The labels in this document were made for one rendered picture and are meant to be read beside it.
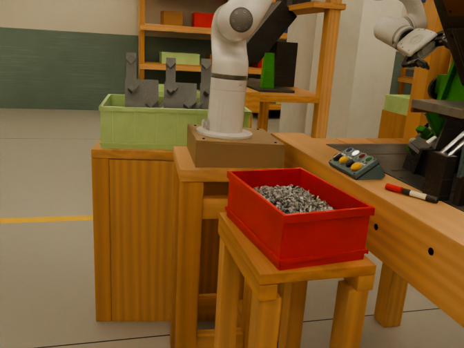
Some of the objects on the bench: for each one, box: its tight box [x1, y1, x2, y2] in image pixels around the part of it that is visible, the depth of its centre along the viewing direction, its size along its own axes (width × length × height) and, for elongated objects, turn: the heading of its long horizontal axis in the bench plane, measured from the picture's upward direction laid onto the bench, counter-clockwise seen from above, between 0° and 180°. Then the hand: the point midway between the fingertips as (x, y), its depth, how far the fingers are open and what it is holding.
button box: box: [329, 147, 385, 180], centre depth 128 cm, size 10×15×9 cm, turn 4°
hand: (437, 55), depth 136 cm, fingers open, 8 cm apart
